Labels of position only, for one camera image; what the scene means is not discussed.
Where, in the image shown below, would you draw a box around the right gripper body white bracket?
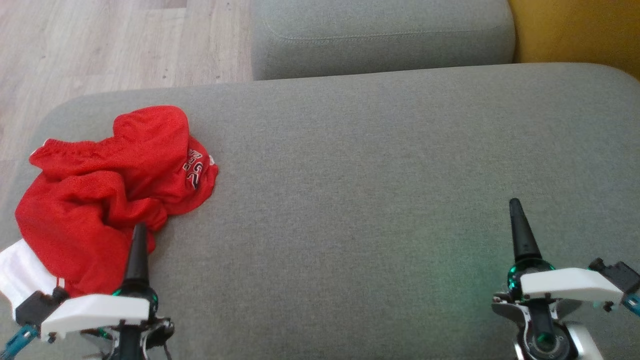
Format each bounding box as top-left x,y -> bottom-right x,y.
492,258 -> 625,334

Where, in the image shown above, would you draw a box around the red shorts white stripes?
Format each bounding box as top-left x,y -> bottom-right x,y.
29,105 -> 219,218

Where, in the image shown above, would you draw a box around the left teal camera connector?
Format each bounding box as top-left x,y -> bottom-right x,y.
1,324 -> 39,359

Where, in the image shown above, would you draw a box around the large yellow sofa backrest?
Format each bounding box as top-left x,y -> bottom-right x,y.
507,0 -> 640,82

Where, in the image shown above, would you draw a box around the grey sofa seat cushion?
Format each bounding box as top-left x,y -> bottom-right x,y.
0,62 -> 640,360
250,0 -> 517,81

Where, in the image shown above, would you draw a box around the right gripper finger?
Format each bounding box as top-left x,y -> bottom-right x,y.
508,198 -> 543,266

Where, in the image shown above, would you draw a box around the red basketball jersey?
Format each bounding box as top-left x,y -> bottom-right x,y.
0,172 -> 169,312

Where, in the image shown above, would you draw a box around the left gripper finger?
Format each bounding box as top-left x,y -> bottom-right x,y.
123,223 -> 151,297

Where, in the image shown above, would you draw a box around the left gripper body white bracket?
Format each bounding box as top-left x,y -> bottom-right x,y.
41,285 -> 176,360

